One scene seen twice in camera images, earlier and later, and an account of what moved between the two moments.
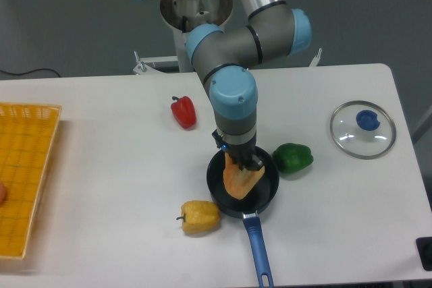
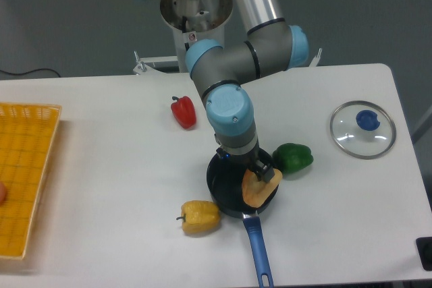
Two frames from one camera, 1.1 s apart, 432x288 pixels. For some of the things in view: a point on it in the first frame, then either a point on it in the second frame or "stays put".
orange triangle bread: (239, 182) -> (255, 191)
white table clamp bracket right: (315, 61) stays put
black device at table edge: (424, 247) stays put
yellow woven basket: (27, 134) stays put
